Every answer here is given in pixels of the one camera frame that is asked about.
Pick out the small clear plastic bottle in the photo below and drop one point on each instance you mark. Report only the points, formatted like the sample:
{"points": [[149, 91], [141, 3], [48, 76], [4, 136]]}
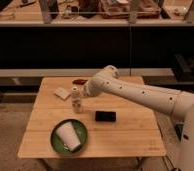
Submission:
{"points": [[76, 100]]}

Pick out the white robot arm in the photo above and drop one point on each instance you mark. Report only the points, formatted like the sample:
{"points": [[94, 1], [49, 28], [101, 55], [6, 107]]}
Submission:
{"points": [[175, 103]]}

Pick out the dark red elongated object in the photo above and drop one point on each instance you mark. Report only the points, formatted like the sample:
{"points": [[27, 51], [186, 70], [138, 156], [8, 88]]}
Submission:
{"points": [[79, 81]]}

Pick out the black smartphone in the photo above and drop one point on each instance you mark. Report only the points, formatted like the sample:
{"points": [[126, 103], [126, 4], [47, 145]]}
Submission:
{"points": [[105, 116]]}

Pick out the beige rectangular block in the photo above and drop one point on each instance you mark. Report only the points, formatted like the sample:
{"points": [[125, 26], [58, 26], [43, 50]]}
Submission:
{"points": [[62, 93]]}

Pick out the wooden folding table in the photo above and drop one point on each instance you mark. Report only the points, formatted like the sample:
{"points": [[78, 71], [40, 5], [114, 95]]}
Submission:
{"points": [[134, 133]]}

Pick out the green round plate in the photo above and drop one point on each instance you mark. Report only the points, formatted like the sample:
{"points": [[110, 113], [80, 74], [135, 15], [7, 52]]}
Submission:
{"points": [[61, 148]]}

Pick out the white paper cup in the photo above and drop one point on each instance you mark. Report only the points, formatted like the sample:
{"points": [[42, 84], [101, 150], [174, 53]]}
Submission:
{"points": [[68, 136]]}

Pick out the blue box on floor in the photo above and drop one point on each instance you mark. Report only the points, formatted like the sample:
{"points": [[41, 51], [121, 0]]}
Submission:
{"points": [[178, 129]]}

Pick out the dark equipment stack right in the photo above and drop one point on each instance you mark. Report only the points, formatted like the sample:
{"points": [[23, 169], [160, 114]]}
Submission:
{"points": [[183, 67]]}

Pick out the long wooden workbench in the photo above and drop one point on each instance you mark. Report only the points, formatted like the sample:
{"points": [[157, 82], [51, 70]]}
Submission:
{"points": [[96, 13]]}

